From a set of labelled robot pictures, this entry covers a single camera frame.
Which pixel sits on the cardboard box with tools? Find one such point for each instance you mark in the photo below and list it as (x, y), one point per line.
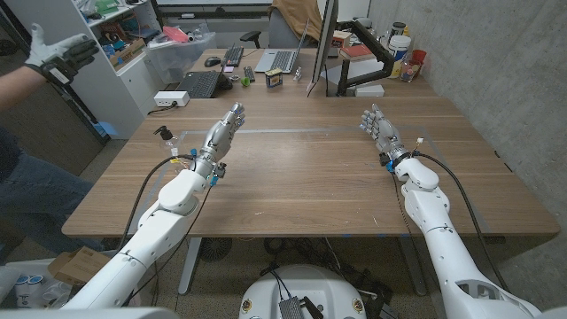
(128, 53)

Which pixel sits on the red book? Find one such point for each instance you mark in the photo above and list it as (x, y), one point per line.
(356, 52)

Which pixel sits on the clear glass jar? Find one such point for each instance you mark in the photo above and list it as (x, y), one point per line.
(409, 72)

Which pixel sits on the small yellow blue box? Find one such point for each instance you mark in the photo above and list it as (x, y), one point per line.
(274, 78)

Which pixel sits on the person's white black gloved hand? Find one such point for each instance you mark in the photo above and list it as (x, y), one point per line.
(46, 51)

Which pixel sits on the clear dispenser bottle black pump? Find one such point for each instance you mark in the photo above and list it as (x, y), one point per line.
(165, 133)

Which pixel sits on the black laptop keyboard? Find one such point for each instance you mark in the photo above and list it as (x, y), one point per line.
(200, 84)

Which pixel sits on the black remote control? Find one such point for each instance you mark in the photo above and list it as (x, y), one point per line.
(249, 74)

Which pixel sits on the silver open laptop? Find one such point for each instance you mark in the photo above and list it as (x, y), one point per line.
(281, 59)

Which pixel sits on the round black fan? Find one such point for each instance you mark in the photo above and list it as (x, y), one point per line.
(215, 248)

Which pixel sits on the small black keyboard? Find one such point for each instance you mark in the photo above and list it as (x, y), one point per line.
(233, 56)

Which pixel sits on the grey metal table leg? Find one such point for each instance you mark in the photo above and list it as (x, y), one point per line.
(189, 266)
(412, 266)

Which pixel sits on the pink flat package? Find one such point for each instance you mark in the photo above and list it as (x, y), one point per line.
(175, 34)

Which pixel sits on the plain brown cardboard box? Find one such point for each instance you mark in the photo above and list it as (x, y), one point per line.
(77, 266)

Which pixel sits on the grey office chair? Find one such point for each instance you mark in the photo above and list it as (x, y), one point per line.
(281, 33)

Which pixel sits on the red cup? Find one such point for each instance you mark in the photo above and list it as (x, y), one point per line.
(419, 56)

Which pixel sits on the small silver figure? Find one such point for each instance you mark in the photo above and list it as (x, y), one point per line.
(297, 74)

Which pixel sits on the clear plastic storage bin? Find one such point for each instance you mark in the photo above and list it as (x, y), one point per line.
(177, 59)

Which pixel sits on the flat white box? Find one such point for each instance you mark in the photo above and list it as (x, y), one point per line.
(369, 91)

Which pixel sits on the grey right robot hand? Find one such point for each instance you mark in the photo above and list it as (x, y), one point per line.
(386, 133)

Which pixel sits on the person's bare forearm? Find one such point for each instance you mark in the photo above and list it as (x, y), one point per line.
(17, 86)

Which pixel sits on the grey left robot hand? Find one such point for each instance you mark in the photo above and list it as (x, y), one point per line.
(219, 137)

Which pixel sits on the white power strip box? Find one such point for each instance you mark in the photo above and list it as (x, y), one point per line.
(170, 98)

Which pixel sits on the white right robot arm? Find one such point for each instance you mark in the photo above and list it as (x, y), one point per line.
(447, 248)

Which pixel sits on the thin computer monitor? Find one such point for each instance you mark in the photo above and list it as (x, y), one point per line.
(325, 40)

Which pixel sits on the person in blue jeans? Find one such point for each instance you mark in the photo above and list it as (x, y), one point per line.
(40, 195)

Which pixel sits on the tan jacket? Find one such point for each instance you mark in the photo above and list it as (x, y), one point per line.
(301, 15)

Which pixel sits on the white floor bin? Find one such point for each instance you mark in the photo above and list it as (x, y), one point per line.
(13, 274)

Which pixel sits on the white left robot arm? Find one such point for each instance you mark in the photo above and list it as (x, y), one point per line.
(146, 239)

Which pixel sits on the dark lidded jar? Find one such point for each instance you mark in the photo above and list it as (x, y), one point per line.
(398, 28)

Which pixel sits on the white plastic tub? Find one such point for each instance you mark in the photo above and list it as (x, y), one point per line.
(399, 48)

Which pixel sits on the white robot torso base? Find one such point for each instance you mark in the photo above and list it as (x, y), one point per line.
(305, 283)

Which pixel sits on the black computer mouse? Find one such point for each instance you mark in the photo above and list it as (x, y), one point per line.
(212, 61)

